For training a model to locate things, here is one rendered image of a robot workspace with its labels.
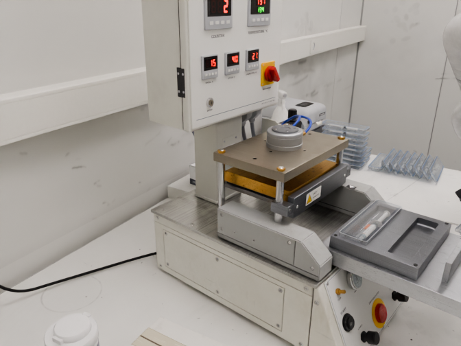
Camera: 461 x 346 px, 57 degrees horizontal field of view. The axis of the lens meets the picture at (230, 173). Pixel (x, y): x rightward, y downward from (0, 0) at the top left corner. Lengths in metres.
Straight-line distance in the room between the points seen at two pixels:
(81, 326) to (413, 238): 0.63
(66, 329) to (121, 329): 0.22
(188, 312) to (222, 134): 0.42
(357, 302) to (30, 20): 0.94
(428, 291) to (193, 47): 0.61
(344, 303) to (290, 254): 0.15
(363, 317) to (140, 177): 0.83
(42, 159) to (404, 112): 2.69
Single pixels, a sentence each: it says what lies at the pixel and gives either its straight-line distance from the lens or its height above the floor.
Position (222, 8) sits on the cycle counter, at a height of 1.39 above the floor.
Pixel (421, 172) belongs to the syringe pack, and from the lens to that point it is 1.81.
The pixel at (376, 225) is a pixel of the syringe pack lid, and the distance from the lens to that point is 0.89.
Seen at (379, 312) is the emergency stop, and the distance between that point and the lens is 1.00.
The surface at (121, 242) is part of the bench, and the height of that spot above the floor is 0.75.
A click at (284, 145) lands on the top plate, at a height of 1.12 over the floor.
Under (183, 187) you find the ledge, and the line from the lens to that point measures 1.50.
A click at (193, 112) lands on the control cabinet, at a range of 0.89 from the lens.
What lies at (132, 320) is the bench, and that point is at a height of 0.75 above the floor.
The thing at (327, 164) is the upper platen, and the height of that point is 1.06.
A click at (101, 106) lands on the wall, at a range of 1.20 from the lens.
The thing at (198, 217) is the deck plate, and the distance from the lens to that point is 1.02.
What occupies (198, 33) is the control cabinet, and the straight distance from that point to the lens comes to 0.88.
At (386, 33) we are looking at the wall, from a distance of 3.33.
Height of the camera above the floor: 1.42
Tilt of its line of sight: 23 degrees down
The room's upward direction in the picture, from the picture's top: straight up
